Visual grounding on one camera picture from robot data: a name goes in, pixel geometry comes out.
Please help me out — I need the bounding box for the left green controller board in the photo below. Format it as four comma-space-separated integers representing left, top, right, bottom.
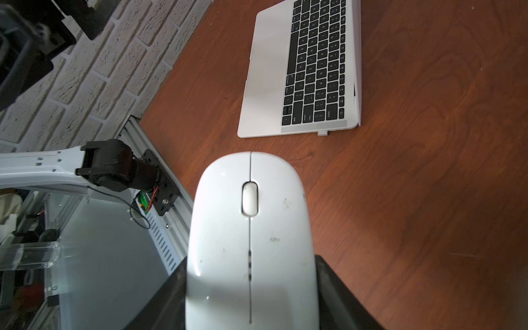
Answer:
136, 191, 152, 213

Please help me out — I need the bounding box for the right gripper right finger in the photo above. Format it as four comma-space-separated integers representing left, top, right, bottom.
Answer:
315, 255, 383, 330

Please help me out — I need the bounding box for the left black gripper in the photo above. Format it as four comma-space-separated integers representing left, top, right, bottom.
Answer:
1, 0, 120, 110

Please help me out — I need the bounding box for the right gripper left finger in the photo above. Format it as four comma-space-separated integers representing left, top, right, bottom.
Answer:
125, 257, 187, 330

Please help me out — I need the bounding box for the white wireless mouse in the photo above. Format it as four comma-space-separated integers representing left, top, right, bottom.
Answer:
185, 152, 320, 329

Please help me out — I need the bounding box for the silver open laptop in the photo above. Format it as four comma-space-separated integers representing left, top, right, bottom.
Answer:
237, 0, 362, 138

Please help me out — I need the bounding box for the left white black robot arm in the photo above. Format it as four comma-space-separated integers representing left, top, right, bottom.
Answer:
1, 1, 162, 192

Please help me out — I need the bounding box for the aluminium front rail frame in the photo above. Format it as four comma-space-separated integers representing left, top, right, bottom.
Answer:
118, 116, 193, 274

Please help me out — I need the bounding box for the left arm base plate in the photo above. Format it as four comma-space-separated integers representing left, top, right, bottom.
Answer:
140, 149, 182, 217

